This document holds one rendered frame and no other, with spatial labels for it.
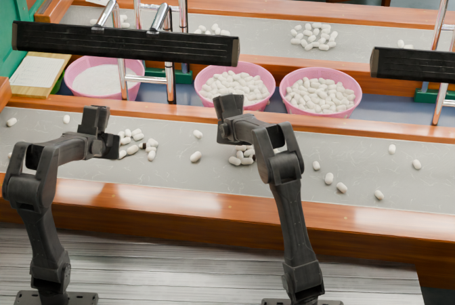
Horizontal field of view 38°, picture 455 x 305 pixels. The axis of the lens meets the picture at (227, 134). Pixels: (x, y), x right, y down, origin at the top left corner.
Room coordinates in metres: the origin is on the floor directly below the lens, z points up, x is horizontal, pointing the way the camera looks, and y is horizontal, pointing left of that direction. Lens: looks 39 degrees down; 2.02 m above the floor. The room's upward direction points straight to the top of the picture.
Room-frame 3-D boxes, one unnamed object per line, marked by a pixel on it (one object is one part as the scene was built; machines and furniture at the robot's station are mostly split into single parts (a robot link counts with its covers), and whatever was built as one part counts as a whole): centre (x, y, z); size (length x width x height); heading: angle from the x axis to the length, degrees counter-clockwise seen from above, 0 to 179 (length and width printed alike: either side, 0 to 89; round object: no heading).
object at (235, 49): (1.56, 0.28, 1.08); 0.62 x 0.08 x 0.07; 83
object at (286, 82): (1.77, -0.30, 0.72); 0.27 x 0.27 x 0.10
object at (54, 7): (2.23, 0.64, 0.83); 0.30 x 0.06 x 0.07; 173
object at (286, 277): (0.99, -0.18, 0.77); 0.09 x 0.06 x 0.06; 112
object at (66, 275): (1.01, 0.42, 0.77); 0.09 x 0.06 x 0.06; 77
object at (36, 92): (1.89, 0.63, 0.77); 0.33 x 0.15 x 0.01; 173
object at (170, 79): (1.64, 0.26, 0.90); 0.20 x 0.19 x 0.45; 83
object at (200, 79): (1.81, -0.02, 0.72); 0.27 x 0.27 x 0.10
